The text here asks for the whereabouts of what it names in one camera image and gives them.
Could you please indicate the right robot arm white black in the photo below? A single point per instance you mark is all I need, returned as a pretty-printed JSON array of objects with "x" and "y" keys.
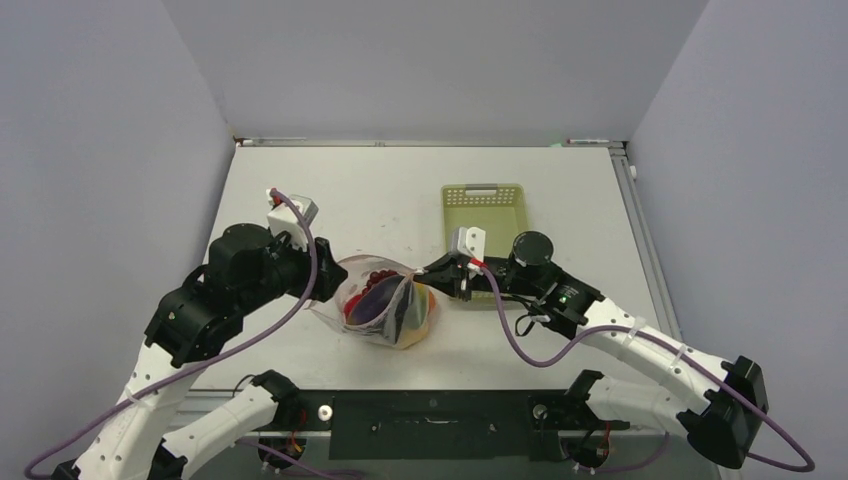
[{"x": 714, "y": 403}]

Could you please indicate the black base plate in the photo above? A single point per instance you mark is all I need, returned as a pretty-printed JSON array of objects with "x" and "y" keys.
[{"x": 438, "y": 424}]

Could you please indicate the purple eggplant toy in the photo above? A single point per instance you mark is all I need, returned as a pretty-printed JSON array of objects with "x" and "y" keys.
[{"x": 375, "y": 301}]

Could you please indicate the beige plastic basket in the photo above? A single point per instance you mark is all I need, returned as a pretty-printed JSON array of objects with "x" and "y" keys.
[{"x": 498, "y": 209}]

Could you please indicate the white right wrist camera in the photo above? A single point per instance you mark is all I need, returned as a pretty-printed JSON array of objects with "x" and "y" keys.
[{"x": 468, "y": 245}]

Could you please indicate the dark red grapes toy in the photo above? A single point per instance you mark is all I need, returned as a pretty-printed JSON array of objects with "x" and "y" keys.
[{"x": 376, "y": 277}]

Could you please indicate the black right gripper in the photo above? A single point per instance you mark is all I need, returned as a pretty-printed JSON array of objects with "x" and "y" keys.
[{"x": 444, "y": 274}]

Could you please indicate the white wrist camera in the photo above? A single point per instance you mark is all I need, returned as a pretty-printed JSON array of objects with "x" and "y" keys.
[
  {"x": 281, "y": 218},
  {"x": 468, "y": 245}
]

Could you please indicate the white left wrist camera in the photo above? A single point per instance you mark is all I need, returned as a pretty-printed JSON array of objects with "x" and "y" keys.
[{"x": 281, "y": 218}]

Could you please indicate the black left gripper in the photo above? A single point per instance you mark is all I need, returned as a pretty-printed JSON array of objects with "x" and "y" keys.
[{"x": 306, "y": 262}]

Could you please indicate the clear zip top bag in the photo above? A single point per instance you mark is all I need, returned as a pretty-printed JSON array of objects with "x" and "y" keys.
[{"x": 407, "y": 320}]

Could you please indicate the red tomato toy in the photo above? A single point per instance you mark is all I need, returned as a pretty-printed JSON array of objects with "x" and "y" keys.
[{"x": 350, "y": 305}]

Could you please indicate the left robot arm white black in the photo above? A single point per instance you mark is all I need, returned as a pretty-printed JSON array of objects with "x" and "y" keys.
[{"x": 191, "y": 328}]

